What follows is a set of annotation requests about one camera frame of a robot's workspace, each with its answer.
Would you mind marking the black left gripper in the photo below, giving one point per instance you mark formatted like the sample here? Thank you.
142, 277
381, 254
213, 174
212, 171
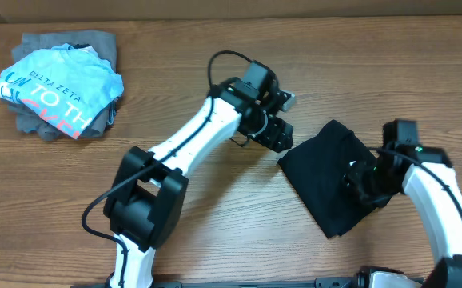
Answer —
278, 135

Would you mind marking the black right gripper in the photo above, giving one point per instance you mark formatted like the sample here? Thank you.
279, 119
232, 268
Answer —
356, 181

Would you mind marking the dark teal t-shirt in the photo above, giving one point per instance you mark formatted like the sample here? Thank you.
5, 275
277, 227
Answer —
316, 168

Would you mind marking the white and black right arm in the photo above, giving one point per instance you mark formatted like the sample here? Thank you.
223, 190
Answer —
427, 177

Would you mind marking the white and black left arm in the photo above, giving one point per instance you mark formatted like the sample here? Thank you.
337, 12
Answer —
146, 198

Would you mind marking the light blue printed t-shirt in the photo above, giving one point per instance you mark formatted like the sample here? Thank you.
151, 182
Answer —
65, 86

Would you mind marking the grey folded garment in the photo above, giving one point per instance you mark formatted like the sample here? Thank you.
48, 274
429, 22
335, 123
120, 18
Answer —
105, 46

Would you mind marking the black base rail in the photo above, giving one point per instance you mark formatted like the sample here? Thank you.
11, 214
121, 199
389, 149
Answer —
325, 282

